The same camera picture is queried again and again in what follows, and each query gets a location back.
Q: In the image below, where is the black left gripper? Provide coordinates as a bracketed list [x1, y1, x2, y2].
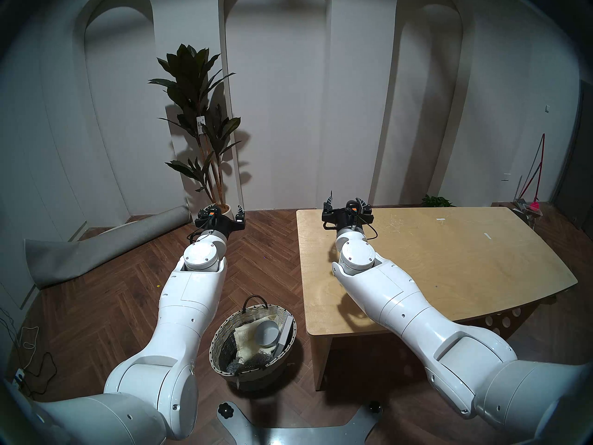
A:
[195, 204, 246, 238]

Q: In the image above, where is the dark door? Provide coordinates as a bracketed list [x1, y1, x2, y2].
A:
[554, 80, 593, 241]

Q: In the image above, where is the woven basket with black handles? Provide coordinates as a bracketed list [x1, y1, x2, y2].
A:
[209, 295, 297, 388]

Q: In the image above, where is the tall potted plant white pot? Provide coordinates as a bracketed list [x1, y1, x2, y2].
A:
[148, 44, 242, 215]

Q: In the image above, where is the grey fluffy duster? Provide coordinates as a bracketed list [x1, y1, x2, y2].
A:
[226, 351, 274, 374]

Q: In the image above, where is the white floor cable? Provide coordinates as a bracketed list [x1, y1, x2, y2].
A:
[16, 326, 40, 370]

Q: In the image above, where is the white flat box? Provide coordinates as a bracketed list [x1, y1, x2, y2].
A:
[273, 314, 293, 356]

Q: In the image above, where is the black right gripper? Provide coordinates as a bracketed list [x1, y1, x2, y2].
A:
[323, 191, 374, 231]

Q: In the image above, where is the rolled grey carpet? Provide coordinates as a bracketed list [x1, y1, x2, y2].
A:
[24, 205, 191, 290]

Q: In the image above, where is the pale grey bowl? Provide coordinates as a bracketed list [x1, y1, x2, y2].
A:
[256, 320, 281, 347]

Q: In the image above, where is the dustpan with pink brush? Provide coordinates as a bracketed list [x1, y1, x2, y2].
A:
[512, 197, 543, 217]

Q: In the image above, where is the cream knitted cloth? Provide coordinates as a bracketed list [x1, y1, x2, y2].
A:
[233, 315, 283, 362]

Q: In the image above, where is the light wooden table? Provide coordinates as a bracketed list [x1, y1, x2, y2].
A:
[296, 207, 578, 391]

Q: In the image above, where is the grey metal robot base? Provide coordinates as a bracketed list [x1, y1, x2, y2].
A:
[218, 402, 394, 445]

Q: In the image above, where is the black floor cable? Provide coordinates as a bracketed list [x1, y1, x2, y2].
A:
[19, 351, 57, 396]

